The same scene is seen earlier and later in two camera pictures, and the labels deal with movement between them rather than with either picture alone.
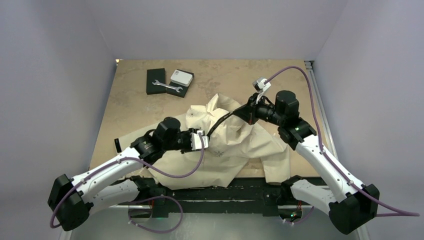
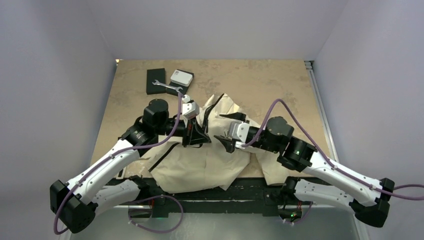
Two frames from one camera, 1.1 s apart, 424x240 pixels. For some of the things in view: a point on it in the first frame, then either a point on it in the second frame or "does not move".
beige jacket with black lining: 238,154 does not move
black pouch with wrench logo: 158,74 does not move
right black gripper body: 254,105 → 260,141
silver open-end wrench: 157,83 does not move
